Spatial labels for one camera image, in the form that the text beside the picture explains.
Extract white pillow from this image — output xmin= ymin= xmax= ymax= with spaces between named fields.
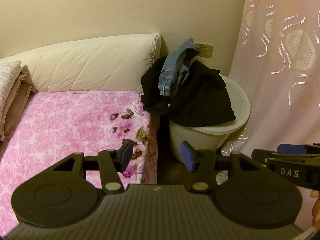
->
xmin=0 ymin=32 xmax=162 ymax=93

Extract wall socket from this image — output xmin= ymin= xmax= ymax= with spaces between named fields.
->
xmin=195 ymin=43 xmax=214 ymax=58

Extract pink patterned curtain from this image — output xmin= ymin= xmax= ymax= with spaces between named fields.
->
xmin=219 ymin=0 xmax=320 ymax=233

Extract white plastic laundry basket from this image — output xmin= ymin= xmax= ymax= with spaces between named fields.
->
xmin=169 ymin=74 xmax=251 ymax=162

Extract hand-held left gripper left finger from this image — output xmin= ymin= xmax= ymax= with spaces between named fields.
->
xmin=51 ymin=140 xmax=133 ymax=195

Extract person's right hand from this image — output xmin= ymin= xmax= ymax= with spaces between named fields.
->
xmin=309 ymin=189 xmax=320 ymax=228

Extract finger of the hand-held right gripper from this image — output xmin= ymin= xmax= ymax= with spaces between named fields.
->
xmin=277 ymin=143 xmax=320 ymax=156
xmin=251 ymin=149 xmax=320 ymax=167

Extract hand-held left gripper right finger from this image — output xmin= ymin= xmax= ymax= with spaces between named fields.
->
xmin=180 ymin=141 xmax=270 ymax=193

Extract blue jeans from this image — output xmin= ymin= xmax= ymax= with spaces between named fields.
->
xmin=158 ymin=39 xmax=201 ymax=97

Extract pink floral blanket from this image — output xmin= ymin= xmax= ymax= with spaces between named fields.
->
xmin=0 ymin=91 xmax=153 ymax=233

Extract beige striped folded quilt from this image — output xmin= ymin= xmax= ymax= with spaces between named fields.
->
xmin=0 ymin=59 xmax=37 ymax=142

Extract black buttoned garment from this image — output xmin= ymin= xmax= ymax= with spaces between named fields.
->
xmin=140 ymin=55 xmax=237 ymax=128

